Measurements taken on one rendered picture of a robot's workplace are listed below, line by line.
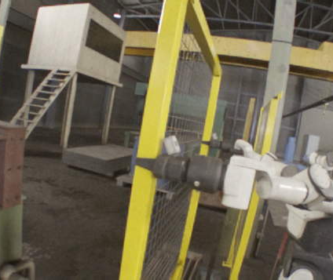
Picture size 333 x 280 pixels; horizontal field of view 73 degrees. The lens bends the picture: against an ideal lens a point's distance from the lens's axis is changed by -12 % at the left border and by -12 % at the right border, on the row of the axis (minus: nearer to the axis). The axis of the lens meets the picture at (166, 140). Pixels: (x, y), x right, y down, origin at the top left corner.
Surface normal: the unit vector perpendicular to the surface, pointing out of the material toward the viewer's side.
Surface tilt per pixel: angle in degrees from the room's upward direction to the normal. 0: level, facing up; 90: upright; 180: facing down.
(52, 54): 90
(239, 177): 80
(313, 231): 99
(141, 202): 90
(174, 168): 90
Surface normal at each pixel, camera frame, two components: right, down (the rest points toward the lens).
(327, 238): -0.02, 0.25
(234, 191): -0.25, -0.13
